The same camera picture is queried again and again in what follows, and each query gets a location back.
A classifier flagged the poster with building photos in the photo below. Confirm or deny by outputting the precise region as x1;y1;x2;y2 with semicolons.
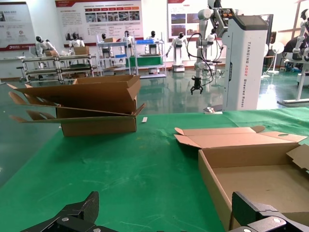
167;0;211;42

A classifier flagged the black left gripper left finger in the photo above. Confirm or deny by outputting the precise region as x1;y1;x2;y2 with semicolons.
19;191;111;232

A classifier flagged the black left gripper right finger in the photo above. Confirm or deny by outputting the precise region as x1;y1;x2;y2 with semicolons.
228;191;309;232

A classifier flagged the white wheeled robot tower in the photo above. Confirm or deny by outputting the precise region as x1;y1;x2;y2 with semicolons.
221;14;275;112

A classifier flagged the white robot with black joints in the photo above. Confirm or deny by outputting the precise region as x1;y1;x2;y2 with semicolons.
282;8;309;62

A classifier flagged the wide poster with photo row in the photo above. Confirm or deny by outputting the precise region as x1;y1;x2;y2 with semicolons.
55;0;144;48

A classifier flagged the open cardboard box with dented rim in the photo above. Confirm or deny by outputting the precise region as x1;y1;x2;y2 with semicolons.
173;125;309;232

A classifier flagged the pipe frame workbench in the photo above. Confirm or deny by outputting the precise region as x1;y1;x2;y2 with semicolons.
21;53;98;85

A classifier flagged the white shelf rack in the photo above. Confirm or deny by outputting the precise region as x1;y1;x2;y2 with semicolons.
96;33;136;77
133;33;168;79

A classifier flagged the white standing fan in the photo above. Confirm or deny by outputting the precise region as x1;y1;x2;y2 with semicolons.
267;42;285;74

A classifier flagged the green crate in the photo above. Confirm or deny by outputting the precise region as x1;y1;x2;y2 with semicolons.
128;55;163;68

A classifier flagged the wall poster with portrait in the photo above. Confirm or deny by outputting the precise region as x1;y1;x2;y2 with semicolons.
0;1;36;52

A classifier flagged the white table frame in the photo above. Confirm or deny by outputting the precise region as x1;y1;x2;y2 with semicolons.
277;72;309;107

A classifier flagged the blue plastic tray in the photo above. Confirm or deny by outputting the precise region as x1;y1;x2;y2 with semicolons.
135;39;160;45

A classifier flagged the humanoid robot on white pedestal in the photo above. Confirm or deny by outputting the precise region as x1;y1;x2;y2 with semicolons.
165;33;188;73

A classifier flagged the green table cloth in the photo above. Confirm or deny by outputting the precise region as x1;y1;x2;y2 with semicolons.
0;107;309;232

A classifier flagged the white black humanoid robot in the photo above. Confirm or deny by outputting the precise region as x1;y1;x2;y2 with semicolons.
98;33;112;60
206;28;217;47
35;35;59;58
121;30;134;58
69;33;85;48
145;30;160;56

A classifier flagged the cardboard box on workbench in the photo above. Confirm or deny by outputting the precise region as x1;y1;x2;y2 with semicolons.
73;46;90;56

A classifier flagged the stacked cardboard box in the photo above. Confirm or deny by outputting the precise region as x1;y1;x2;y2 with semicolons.
9;103;147;138
6;74;141;116

